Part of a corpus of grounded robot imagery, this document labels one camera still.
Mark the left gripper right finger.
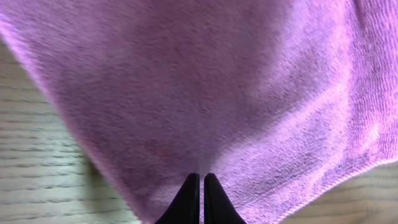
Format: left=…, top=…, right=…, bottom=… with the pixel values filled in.
left=204, top=173, right=246, bottom=224

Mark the purple cloth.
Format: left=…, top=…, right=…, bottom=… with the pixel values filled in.
left=1, top=0, right=397, bottom=223

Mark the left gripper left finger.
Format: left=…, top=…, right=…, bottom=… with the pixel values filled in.
left=155, top=173, right=200, bottom=224

